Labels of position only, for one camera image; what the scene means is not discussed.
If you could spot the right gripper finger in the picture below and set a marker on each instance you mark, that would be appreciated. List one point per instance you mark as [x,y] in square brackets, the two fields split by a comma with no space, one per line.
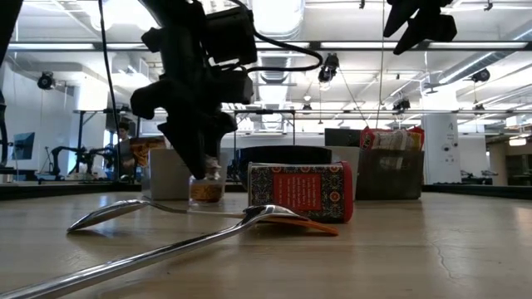
[436,31]
[401,14]

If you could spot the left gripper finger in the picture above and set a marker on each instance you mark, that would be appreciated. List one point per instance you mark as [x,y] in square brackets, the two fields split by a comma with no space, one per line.
[195,145]
[226,126]

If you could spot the orange snack packet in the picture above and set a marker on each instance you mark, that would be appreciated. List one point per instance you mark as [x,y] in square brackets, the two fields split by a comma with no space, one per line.
[147,149]

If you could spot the small glass spice jar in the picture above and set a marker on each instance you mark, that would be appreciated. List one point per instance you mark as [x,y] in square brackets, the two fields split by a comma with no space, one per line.
[208,193]

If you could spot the red patterned tin box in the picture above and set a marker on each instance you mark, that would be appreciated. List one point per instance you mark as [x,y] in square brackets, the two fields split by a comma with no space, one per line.
[299,191]

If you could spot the red ramen noodle packet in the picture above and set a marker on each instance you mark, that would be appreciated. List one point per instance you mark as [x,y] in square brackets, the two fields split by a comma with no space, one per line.
[365,139]

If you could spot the long silver spoon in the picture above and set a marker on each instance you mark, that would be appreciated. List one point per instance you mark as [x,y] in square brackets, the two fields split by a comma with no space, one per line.
[124,261]

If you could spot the white plastic bin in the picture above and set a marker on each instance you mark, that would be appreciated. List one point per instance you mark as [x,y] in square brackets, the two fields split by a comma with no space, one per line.
[166,178]

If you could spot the black ceiling spotlight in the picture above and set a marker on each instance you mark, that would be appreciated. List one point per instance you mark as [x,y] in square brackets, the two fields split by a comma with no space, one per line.
[481,75]
[45,81]
[329,66]
[401,104]

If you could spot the ceiling air vent grille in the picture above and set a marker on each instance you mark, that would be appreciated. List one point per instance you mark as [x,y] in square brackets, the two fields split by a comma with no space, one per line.
[274,76]

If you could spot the person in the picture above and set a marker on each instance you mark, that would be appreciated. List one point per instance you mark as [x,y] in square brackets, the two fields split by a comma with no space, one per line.
[123,145]

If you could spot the white pillar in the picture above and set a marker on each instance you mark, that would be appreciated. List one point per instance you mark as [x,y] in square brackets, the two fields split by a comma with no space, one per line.
[442,145]

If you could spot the black monitor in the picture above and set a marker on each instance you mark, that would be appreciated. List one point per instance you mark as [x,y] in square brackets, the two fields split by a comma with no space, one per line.
[341,137]

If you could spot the light grey plastic bin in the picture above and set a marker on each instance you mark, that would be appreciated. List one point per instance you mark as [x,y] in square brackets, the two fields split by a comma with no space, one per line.
[345,154]

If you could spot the dark grey plastic bin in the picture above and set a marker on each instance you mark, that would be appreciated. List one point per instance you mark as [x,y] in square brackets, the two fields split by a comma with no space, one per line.
[390,182]

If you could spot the blue-lit monitor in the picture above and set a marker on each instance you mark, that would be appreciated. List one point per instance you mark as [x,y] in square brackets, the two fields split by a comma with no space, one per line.
[24,145]

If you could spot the black background frame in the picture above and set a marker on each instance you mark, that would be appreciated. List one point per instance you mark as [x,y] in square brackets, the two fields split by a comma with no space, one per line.
[266,111]
[95,111]

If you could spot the silver ventilation duct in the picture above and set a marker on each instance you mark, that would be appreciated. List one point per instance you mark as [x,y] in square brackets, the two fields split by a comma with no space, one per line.
[457,71]

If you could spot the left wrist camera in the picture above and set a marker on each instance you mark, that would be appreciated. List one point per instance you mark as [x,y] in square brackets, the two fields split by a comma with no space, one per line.
[230,37]

